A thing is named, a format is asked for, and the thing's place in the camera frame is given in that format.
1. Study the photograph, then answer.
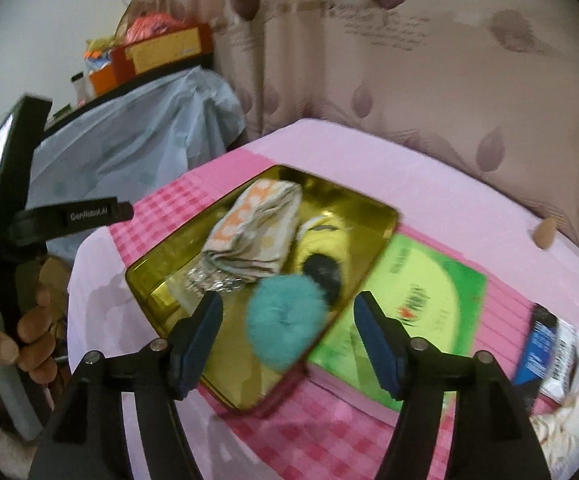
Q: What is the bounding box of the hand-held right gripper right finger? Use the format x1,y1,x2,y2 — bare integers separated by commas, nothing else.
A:
353,290,553,480

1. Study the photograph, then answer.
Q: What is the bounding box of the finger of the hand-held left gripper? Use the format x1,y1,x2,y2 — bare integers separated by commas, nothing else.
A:
11,201,135,247

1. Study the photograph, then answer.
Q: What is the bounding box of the pale blue plastic sheet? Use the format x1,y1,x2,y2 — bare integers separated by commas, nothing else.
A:
32,66,248,262

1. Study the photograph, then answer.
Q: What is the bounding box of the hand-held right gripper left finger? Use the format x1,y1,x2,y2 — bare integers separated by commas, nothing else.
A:
29,290,225,480

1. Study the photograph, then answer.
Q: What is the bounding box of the clear bag of cotton swabs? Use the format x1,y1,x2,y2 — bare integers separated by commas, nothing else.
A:
166,260,250,312

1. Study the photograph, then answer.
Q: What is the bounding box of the beige leaf-print curtain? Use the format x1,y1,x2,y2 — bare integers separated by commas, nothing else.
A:
142,0,579,257

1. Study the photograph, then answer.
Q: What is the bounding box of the yellow and black plush toy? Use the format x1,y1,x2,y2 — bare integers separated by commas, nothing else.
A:
292,212,353,307

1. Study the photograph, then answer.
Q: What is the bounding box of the teal fluffy puff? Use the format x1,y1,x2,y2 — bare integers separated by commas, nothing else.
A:
245,274,331,374

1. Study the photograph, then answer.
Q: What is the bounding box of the orange dotted towel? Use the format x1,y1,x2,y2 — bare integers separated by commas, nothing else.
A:
203,180,304,281

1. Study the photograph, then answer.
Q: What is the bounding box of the pink checked tablecloth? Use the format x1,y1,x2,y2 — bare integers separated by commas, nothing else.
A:
66,119,579,480

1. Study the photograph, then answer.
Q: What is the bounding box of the orange and yellow cardboard box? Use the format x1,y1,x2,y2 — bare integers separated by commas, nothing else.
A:
111,23,215,84

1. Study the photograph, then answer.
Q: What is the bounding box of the small orange box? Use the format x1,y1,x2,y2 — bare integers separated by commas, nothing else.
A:
88,57,120,97

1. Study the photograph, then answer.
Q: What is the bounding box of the black and blue packet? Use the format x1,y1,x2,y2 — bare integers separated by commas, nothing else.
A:
511,304,561,387

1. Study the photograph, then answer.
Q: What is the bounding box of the green tissue box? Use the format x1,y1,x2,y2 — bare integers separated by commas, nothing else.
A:
308,234,488,414

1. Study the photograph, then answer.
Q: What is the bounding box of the beige egg-shaped makeup sponge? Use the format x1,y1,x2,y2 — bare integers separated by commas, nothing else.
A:
533,217,559,250

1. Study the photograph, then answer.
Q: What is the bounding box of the red plastic bag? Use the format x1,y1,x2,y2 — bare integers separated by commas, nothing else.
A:
124,12,191,46

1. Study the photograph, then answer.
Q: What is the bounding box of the small white sachet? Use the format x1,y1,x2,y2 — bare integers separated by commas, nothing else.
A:
539,321,579,404

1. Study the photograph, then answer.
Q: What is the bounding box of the gold metal tin box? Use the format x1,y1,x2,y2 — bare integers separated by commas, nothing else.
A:
125,164,401,416

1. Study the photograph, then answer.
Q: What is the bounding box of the person's left hand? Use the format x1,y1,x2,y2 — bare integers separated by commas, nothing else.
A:
0,287,72,386

